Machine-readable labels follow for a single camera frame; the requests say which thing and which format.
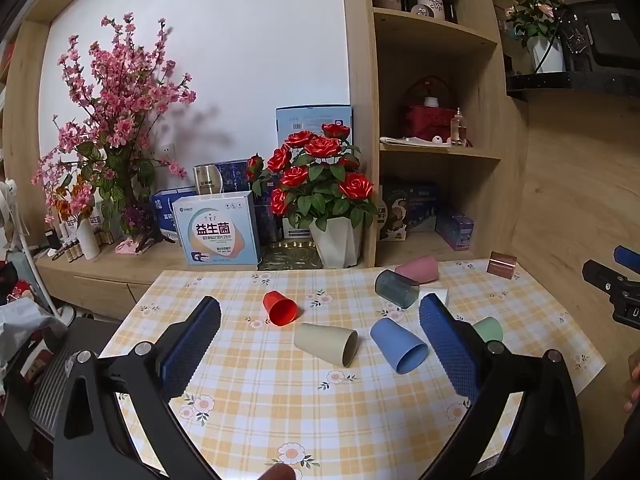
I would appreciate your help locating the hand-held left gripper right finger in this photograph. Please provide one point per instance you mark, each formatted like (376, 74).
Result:
(450, 350)

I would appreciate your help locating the pink plastic cup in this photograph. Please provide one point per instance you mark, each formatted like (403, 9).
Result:
(419, 269)

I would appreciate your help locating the silver metal tumbler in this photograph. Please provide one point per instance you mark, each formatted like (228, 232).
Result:
(207, 180)

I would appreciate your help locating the row of small brown bottles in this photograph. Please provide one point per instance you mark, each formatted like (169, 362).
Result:
(67, 251)

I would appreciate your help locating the white slim vase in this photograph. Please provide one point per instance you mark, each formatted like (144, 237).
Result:
(88, 239)

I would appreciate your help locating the pink blossom artificial plant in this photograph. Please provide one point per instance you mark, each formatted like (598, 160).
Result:
(117, 110)

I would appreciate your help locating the white plastic bag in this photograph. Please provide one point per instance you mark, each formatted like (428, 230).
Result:
(22, 320)

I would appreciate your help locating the red rose artificial plant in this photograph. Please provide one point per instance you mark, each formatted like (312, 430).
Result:
(320, 175)

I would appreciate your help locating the large blue white box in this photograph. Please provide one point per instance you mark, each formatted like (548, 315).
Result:
(310, 120)

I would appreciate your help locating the white folded cloth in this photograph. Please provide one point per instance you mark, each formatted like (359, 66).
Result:
(410, 141)

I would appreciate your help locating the white faceted flower pot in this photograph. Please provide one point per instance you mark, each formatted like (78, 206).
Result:
(336, 246)

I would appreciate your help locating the black appliance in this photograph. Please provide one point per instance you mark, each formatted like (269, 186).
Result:
(600, 35)

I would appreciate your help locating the rose gold cup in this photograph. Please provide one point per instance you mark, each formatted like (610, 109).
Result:
(501, 264)

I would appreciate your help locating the dark blue patterned box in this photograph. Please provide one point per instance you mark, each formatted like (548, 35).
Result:
(240, 175)

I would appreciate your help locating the white and brown carton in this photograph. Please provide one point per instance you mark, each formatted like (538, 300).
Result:
(390, 222)

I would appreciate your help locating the white wall socket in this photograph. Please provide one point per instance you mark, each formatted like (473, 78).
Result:
(169, 150)

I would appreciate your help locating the peach flower potted plant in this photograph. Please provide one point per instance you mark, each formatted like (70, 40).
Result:
(537, 20)

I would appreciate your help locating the green plastic cup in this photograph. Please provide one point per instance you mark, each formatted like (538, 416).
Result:
(489, 330)

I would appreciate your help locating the gold embossed tray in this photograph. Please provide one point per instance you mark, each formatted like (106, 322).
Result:
(287, 256)

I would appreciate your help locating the red plastic cup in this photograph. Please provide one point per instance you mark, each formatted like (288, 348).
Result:
(281, 308)

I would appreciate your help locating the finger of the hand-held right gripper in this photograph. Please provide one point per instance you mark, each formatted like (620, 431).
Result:
(600, 273)
(629, 257)

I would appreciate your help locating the person's right hand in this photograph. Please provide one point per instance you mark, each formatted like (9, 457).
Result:
(633, 385)

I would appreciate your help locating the white and teal carton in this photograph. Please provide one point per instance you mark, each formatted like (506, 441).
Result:
(220, 230)

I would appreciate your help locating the blue plastic cup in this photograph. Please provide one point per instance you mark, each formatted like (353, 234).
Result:
(398, 345)

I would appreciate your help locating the purple box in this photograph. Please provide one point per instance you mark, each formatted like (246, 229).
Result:
(455, 230)

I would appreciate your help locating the pink cloth item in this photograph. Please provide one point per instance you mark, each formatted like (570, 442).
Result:
(129, 246)

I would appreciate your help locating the grey transparent cup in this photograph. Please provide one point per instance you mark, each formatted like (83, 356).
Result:
(397, 287)

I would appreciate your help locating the yellow checked floral tablecloth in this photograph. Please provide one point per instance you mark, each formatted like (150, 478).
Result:
(280, 400)

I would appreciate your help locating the wooden shelf unit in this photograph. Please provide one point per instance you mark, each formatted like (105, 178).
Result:
(360, 60)

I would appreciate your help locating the clear perfume bottle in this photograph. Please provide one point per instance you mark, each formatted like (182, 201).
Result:
(459, 130)

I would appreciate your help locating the beige plastic cup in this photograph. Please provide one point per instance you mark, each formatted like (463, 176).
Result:
(325, 342)

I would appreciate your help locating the red gift box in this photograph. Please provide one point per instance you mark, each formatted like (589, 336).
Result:
(431, 122)

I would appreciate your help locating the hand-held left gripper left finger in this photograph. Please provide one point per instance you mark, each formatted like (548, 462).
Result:
(192, 345)

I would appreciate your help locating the black counter shelf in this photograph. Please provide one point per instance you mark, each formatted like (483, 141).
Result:
(575, 81)

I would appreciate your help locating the dark blue illustrated box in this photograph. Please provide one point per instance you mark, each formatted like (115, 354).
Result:
(417, 205)

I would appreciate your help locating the person's left hand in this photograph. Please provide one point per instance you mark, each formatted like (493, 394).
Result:
(277, 473)

